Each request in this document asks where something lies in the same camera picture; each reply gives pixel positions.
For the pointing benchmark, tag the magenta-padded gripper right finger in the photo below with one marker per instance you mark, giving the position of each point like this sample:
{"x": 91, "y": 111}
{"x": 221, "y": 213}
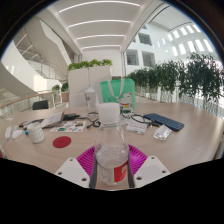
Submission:
{"x": 136, "y": 161}

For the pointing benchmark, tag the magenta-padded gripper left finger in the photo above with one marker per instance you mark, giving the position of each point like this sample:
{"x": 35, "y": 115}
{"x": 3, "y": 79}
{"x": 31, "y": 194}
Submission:
{"x": 85, "y": 161}

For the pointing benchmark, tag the clear plastic water bottle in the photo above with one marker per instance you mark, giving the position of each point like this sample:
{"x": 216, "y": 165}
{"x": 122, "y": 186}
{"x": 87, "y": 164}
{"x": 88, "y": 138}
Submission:
{"x": 111, "y": 150}

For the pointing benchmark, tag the flat round red coaster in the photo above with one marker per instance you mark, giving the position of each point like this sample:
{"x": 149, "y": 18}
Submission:
{"x": 62, "y": 142}

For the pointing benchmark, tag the white paper card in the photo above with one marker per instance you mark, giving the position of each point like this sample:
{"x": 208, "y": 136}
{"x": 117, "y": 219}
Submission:
{"x": 136, "y": 127}

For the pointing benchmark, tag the colourful sticker sheet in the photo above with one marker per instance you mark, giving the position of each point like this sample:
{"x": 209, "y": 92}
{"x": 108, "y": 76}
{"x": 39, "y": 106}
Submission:
{"x": 68, "y": 126}

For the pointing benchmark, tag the clear plastic packet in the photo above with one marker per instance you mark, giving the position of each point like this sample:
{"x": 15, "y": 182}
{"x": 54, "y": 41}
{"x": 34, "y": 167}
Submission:
{"x": 162, "y": 132}

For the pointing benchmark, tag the open paper booklet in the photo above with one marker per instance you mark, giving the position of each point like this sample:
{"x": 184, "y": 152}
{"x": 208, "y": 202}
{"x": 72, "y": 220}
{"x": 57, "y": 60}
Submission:
{"x": 52, "y": 120}

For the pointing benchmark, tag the white grid-patterned cup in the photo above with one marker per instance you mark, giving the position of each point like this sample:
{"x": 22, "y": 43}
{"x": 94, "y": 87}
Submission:
{"x": 36, "y": 133}

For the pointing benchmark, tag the clear shaker bottle white lid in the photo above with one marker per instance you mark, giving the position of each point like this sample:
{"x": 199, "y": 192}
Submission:
{"x": 90, "y": 101}

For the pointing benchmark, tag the white chair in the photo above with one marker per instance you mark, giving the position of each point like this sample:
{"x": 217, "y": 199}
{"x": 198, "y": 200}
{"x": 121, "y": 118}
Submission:
{"x": 76, "y": 100}

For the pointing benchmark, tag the black tablet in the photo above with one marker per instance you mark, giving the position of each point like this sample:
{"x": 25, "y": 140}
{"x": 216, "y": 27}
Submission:
{"x": 31, "y": 122}

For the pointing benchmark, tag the black office chair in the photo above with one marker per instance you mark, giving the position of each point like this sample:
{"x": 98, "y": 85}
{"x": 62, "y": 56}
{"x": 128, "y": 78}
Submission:
{"x": 40, "y": 105}

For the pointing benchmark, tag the green tote bag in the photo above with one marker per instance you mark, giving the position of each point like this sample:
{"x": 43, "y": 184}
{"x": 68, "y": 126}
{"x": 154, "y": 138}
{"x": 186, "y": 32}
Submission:
{"x": 115, "y": 91}

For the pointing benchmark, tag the white computer mouse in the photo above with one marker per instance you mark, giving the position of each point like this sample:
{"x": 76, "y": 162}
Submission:
{"x": 16, "y": 134}

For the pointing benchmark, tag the small potted plants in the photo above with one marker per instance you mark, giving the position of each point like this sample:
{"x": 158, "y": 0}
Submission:
{"x": 64, "y": 88}

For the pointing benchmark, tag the white cabinet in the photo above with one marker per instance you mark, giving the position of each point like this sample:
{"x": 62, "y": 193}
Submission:
{"x": 78, "y": 81}

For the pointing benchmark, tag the white power strip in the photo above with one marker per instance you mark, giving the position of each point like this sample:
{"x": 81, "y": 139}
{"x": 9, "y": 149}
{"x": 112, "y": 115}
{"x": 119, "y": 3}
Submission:
{"x": 7, "y": 133}

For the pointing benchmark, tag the small white paper note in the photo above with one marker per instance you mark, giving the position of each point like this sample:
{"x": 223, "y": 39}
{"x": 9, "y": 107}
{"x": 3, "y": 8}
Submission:
{"x": 10, "y": 118}

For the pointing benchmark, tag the green plants atop cabinet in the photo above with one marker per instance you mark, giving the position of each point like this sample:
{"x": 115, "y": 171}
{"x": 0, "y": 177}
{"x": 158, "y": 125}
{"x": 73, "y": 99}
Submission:
{"x": 90, "y": 64}

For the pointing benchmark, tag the row of green hedge plants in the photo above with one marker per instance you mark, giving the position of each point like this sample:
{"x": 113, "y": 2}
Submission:
{"x": 193, "y": 78}

